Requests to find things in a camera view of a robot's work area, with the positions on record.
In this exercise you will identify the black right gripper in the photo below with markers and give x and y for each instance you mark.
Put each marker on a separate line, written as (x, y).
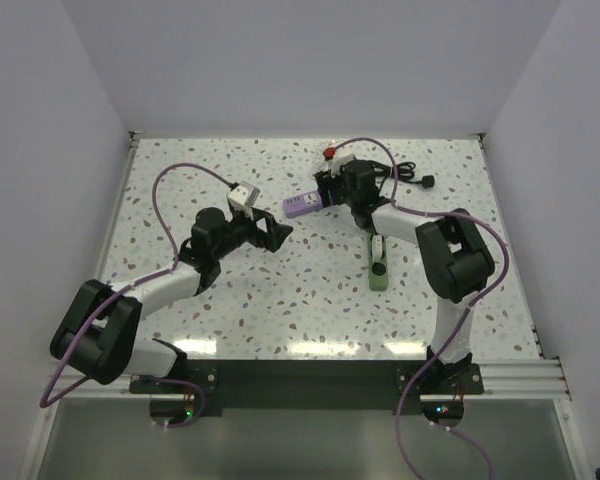
(326, 181)

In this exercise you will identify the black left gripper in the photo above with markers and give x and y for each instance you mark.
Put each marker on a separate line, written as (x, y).
(270, 239)

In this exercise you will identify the green power strip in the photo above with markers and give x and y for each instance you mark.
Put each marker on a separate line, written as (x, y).
(378, 278)

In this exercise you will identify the white charger plug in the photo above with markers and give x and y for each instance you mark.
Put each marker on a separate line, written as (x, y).
(377, 248)

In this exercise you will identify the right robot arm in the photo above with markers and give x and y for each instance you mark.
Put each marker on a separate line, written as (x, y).
(456, 260)

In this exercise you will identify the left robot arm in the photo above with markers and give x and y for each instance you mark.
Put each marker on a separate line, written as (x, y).
(98, 334)

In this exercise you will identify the purple power strip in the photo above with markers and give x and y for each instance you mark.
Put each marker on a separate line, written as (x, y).
(302, 204)

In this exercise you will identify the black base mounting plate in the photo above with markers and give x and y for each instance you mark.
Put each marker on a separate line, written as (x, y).
(211, 387)

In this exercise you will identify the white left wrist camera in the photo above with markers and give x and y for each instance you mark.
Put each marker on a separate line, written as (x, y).
(242, 198)

